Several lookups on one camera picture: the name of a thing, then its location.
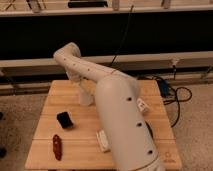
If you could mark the black eraser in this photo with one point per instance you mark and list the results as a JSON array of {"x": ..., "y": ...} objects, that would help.
[{"x": 64, "y": 120}]

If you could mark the white plastic bottle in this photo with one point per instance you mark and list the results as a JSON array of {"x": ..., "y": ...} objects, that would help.
[{"x": 143, "y": 107}]

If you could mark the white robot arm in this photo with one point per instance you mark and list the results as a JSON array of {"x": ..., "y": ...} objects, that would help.
[{"x": 116, "y": 94}]

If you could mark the dark red pocket knife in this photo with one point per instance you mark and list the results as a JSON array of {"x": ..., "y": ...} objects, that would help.
[{"x": 57, "y": 147}]

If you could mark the white ceramic cup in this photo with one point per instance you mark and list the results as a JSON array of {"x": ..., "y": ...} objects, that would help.
[{"x": 86, "y": 96}]

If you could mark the wooden folding table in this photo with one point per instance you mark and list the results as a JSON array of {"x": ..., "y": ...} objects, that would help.
[{"x": 80, "y": 148}]

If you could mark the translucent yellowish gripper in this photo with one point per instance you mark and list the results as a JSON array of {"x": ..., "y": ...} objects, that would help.
[{"x": 76, "y": 78}]

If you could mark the green plate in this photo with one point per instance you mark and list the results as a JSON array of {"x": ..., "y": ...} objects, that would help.
[{"x": 149, "y": 129}]

